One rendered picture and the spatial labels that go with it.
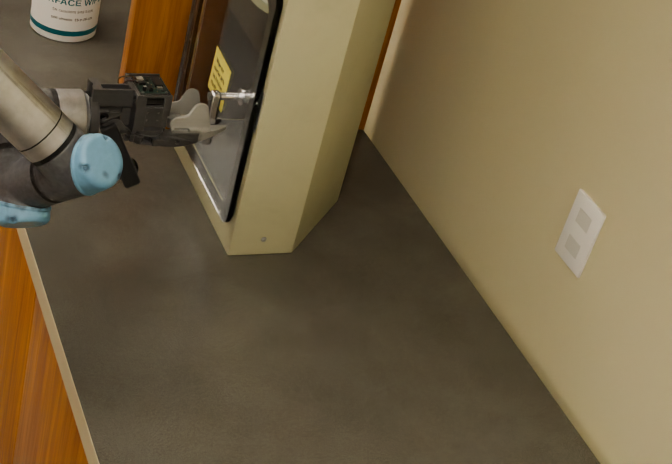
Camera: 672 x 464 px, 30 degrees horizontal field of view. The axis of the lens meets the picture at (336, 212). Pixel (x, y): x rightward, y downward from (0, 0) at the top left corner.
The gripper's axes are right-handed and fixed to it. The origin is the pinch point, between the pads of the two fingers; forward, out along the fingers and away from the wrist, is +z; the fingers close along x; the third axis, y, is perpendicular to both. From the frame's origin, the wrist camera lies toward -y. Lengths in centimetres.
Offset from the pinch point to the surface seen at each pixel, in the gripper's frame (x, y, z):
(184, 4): 31.4, 6.1, 4.1
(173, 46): 31.9, -1.9, 3.5
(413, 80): 25, -4, 48
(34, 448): -5, -57, -22
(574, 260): -33, -4, 47
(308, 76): -6.0, 12.0, 10.5
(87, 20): 64, -12, -2
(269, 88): -5.8, 9.8, 4.8
